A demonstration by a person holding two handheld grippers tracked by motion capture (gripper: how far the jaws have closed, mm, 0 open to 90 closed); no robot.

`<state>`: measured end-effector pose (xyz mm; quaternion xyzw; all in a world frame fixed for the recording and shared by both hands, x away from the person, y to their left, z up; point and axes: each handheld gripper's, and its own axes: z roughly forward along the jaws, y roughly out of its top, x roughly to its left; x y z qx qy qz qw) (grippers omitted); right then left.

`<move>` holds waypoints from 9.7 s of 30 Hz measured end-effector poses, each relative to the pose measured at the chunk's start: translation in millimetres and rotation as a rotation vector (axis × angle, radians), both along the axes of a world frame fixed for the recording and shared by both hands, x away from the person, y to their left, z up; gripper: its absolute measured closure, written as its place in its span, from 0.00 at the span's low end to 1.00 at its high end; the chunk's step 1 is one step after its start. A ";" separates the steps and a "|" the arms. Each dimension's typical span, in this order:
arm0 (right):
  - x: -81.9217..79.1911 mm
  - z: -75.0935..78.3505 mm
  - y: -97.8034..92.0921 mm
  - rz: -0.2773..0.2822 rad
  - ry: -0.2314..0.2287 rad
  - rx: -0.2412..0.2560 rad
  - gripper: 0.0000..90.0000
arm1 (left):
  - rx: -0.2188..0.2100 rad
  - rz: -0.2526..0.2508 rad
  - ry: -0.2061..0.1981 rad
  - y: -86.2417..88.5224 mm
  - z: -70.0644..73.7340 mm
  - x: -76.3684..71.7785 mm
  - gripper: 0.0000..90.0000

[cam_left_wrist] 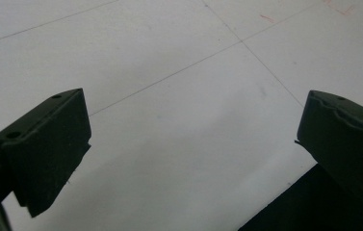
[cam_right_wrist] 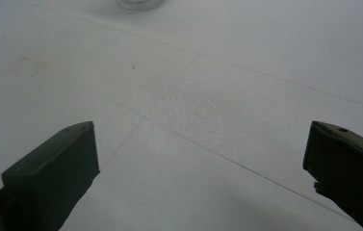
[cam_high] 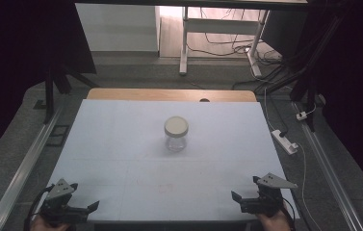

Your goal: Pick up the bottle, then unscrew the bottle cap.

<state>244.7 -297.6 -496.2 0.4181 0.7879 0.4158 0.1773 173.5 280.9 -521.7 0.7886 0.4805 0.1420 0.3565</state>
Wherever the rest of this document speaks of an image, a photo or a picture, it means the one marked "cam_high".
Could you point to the white wall panel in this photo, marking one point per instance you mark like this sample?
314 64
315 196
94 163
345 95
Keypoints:
118 29

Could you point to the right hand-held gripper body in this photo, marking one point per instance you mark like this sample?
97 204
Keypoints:
265 203

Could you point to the clear glass jar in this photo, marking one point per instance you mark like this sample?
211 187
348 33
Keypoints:
176 144

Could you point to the cream round jar lid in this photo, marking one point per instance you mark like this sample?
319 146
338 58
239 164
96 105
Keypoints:
176 126

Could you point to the black floor frame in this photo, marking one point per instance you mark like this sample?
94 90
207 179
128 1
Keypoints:
57 135

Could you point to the black plug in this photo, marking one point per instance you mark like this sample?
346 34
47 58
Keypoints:
283 133

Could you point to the white table sheet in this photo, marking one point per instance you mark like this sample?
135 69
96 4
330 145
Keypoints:
121 134

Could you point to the white power strip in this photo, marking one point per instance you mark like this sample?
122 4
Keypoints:
284 142

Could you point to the aluminium floor rail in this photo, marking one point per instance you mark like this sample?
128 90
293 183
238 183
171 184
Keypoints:
18 179
330 173

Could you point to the small white adapter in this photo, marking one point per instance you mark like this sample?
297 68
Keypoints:
301 115

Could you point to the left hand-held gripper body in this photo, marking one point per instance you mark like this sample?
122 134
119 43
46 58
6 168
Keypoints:
58 210

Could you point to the dark curtain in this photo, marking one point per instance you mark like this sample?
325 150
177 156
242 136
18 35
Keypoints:
9 64
355 80

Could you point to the black tripod stand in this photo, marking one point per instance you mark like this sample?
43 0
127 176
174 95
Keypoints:
310 96
49 96

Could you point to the dark grey cabinet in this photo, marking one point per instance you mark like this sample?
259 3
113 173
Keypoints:
285 32

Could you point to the person's left hand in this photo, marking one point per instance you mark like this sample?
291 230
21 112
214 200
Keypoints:
46 226

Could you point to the person's right hand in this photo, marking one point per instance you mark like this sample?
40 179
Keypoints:
275 223

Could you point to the white desk frame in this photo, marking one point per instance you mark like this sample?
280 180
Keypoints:
220 26

